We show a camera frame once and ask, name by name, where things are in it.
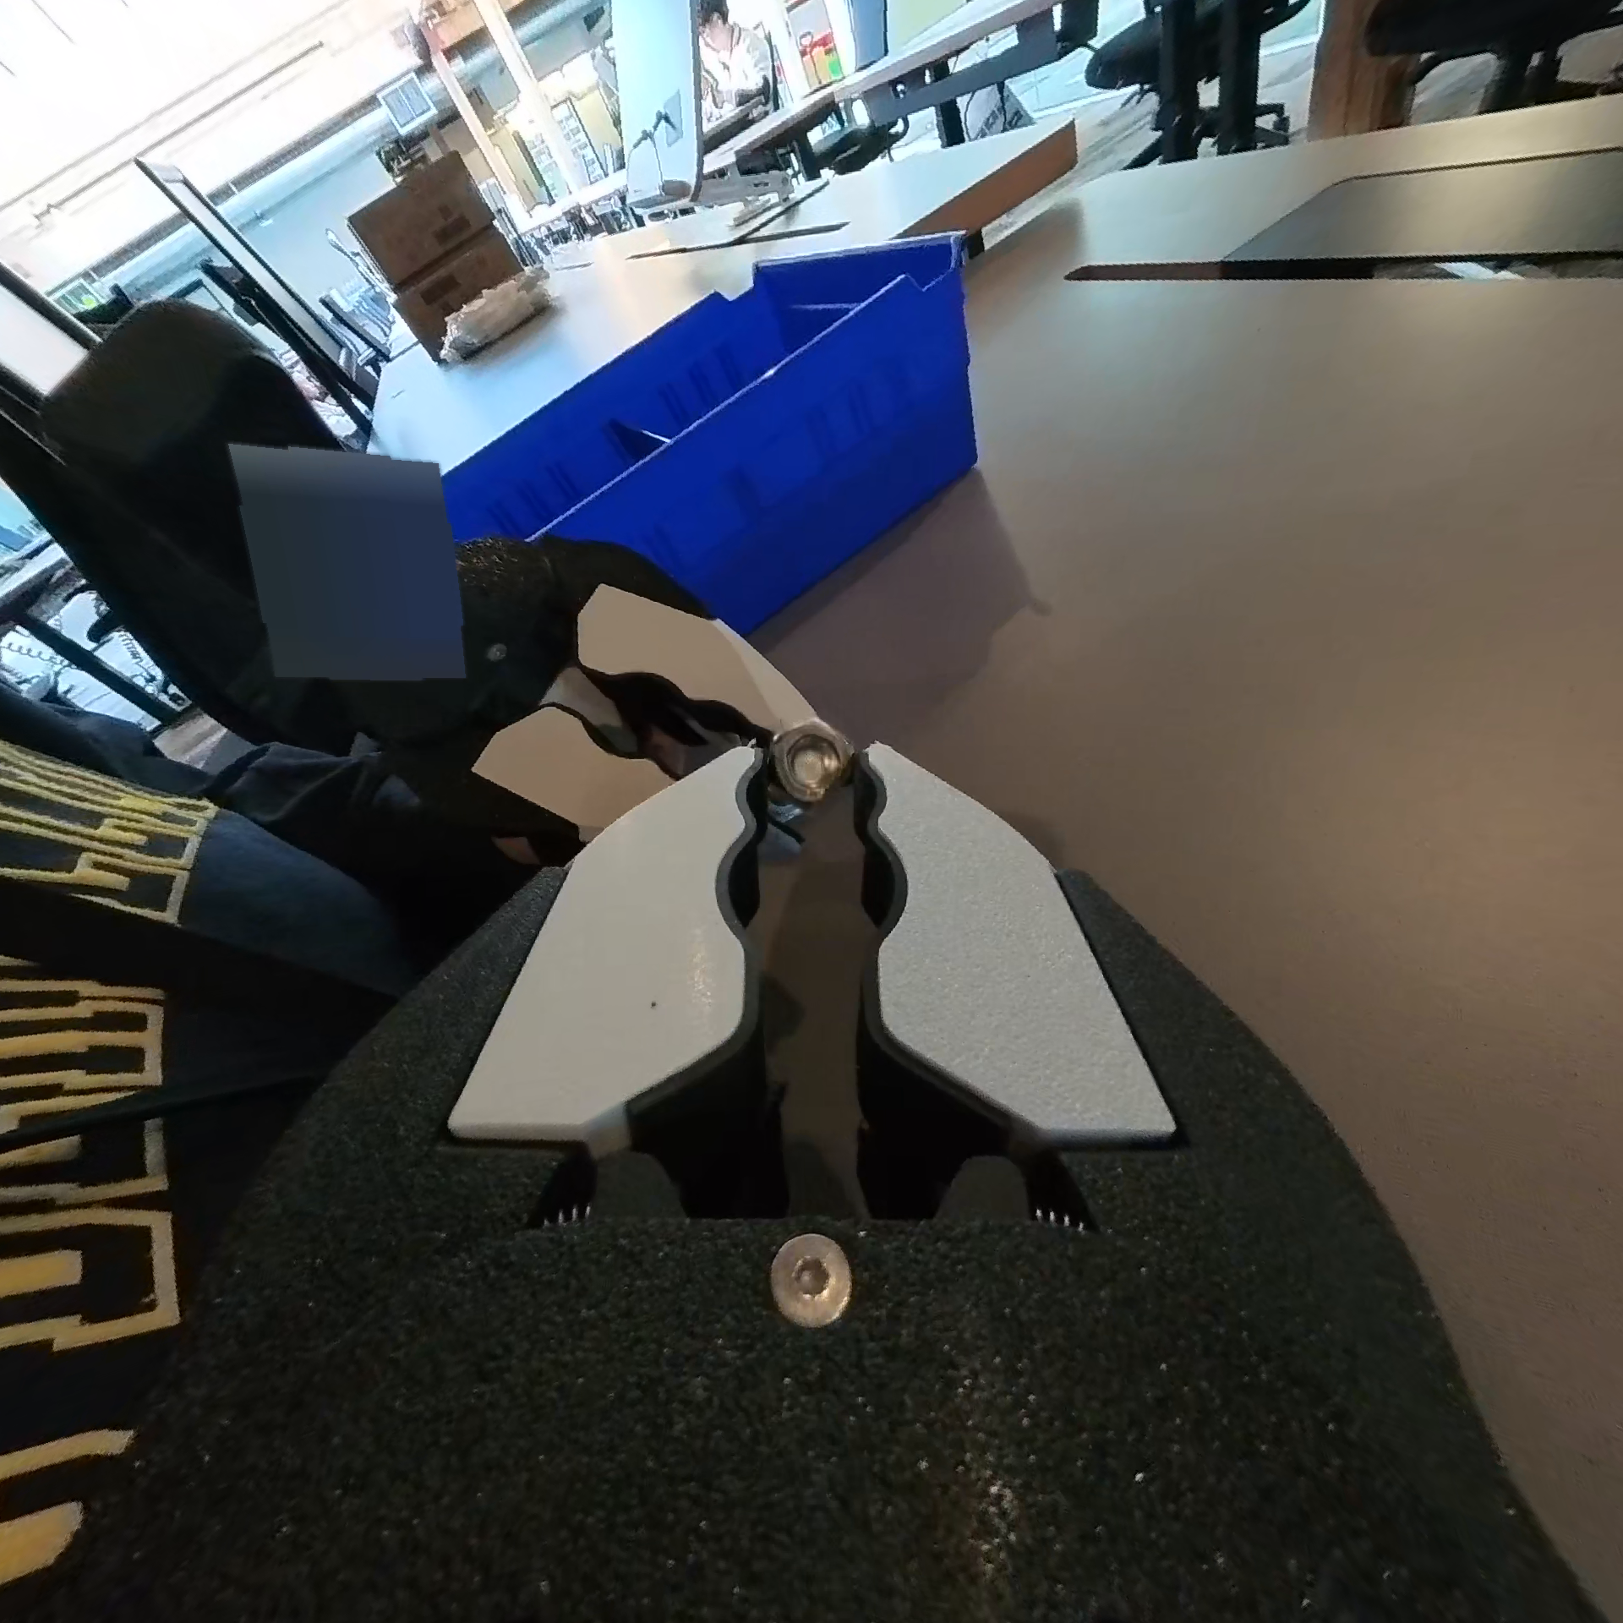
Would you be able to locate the wood-edged white desk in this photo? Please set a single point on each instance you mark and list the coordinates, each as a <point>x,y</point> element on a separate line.
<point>762,233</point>

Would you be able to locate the black edged monitor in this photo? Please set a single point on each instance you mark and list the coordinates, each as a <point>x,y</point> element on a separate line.
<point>254,272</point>

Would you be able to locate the black mesh office chair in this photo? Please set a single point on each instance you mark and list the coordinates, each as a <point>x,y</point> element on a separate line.
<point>1141,50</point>

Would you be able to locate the white standing desk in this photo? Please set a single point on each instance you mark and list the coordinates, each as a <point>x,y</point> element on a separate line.
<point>938,50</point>

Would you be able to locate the person's left forearm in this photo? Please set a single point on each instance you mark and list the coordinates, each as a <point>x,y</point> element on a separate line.
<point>304,875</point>

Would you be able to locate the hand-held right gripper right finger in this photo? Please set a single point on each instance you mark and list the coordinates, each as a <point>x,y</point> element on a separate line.
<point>1015,975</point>

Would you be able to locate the person's dark printed shirt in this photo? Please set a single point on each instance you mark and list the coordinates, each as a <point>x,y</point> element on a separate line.
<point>76,1014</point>

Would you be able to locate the crumpled clear plastic bag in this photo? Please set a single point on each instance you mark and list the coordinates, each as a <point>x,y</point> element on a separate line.
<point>501,317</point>

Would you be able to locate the large cardboard box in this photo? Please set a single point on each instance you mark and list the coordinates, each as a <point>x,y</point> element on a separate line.
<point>426,214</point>

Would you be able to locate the flat cardboard box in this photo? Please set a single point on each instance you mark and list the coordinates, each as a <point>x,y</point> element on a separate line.
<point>463,297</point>

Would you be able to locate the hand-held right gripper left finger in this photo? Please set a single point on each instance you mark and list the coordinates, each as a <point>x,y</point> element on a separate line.
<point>610,975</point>

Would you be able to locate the blue plastic divided bin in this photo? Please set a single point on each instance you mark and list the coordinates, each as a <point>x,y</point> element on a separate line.
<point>824,442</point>

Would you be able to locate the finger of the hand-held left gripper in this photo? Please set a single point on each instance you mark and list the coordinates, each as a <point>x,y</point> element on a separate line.
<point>532,742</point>
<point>685,645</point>

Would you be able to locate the silver monitor on stand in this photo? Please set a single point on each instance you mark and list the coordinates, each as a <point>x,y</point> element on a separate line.
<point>660,100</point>

